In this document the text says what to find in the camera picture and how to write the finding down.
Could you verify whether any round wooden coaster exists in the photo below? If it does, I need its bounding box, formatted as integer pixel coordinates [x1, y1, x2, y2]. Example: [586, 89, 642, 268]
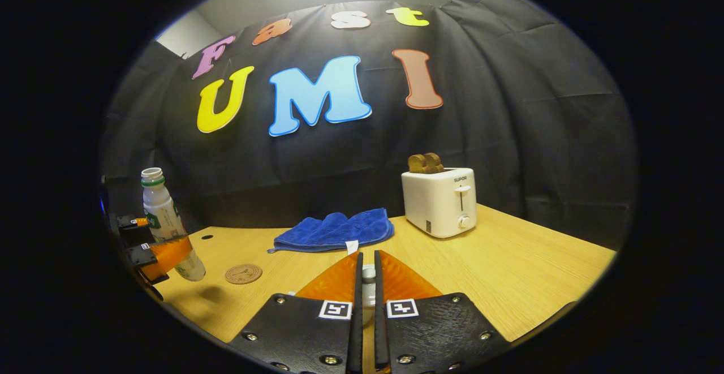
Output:
[225, 264, 263, 285]

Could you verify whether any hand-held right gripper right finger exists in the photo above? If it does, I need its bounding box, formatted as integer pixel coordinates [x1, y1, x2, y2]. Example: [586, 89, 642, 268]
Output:
[373, 250, 512, 374]

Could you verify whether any white green-label water bottle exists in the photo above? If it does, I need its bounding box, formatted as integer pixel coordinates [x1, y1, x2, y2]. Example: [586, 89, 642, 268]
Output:
[141, 167, 206, 282]

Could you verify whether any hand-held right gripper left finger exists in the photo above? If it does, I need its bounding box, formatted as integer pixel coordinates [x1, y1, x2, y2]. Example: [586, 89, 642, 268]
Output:
[229, 251, 363, 374]

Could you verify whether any white toaster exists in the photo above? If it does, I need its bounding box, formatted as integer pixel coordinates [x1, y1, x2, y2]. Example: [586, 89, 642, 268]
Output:
[401, 167, 477, 239]

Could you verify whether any white teacup lid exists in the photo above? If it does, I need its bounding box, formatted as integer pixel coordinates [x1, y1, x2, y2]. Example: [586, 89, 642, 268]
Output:
[361, 264, 377, 325]

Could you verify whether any blue towel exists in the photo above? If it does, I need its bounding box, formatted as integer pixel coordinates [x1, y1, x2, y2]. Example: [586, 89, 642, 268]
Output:
[267, 208, 395, 254]

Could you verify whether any black backdrop cloth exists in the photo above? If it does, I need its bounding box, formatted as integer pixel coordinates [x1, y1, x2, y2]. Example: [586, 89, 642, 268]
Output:
[101, 0, 637, 253]

